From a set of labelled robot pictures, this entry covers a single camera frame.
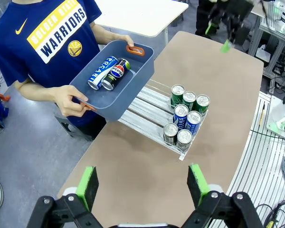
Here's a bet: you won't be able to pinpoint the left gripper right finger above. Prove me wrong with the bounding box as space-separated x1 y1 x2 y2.
181 163 264 228

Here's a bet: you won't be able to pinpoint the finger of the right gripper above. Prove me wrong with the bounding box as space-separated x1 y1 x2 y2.
220 19 250 53
205 10 220 35

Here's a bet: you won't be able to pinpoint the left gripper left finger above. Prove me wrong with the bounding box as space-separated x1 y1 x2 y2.
26 166 104 228

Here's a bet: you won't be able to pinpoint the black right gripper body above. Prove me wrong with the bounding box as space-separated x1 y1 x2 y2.
213 0 254 23

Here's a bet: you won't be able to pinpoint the green beverage can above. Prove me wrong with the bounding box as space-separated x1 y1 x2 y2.
182 91 197 111
170 84 186 106
195 94 211 117

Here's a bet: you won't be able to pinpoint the grey-blue bin orange handles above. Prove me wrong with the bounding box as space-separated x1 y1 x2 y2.
68 39 155 122

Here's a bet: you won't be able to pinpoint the black Pepsi can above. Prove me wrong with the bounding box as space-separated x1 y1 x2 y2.
101 58 132 91
176 129 193 152
163 123 179 145

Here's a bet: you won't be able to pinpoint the blue Pocari Sweat can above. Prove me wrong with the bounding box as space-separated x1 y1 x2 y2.
87 56 119 91
172 104 190 130
185 110 202 137

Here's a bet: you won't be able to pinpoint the person's right forearm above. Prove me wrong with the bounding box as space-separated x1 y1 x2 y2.
13 79 60 105

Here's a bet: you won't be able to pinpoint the person's left forearm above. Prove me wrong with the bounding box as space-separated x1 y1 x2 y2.
89 21 118 46

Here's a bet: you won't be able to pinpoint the person's left hand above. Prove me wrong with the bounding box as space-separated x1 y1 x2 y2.
114 34 135 48

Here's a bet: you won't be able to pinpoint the person's right hand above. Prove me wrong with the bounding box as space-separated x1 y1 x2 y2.
53 85 91 117

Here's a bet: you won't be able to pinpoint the aluminium slatted robot platform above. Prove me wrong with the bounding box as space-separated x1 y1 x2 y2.
213 91 285 228

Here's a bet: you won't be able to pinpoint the dark grey plastic stool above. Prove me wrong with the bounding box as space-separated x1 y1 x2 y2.
54 113 94 142

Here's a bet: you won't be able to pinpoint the large white table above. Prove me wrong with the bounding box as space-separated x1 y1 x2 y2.
94 0 190 46

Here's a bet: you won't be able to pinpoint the clear acrylic can rack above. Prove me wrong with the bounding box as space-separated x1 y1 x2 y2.
117 78 212 162

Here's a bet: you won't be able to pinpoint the person in blue Warriors shirt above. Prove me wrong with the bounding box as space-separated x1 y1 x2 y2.
0 0 109 142

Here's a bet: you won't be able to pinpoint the aluminium frame rack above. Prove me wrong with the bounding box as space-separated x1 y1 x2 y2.
248 9 285 95

